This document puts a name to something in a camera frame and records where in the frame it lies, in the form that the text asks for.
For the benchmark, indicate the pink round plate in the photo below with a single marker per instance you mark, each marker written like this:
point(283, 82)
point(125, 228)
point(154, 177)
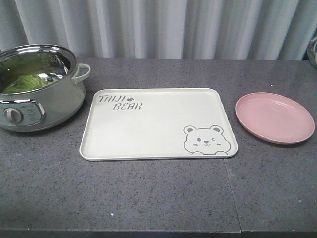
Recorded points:
point(274, 118)

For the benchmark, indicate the green lettuce leaf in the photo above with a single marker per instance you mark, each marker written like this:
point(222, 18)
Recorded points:
point(25, 83)

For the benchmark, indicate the white pleated curtain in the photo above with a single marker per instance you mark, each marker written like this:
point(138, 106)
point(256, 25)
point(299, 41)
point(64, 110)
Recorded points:
point(163, 29)

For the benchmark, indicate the cream bear serving tray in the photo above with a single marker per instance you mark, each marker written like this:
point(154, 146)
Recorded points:
point(173, 123)

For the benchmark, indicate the white blender appliance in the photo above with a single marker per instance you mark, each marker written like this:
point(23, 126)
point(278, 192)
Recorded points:
point(312, 51)

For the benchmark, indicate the pale green electric pot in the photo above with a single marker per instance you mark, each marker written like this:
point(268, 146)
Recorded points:
point(51, 105)

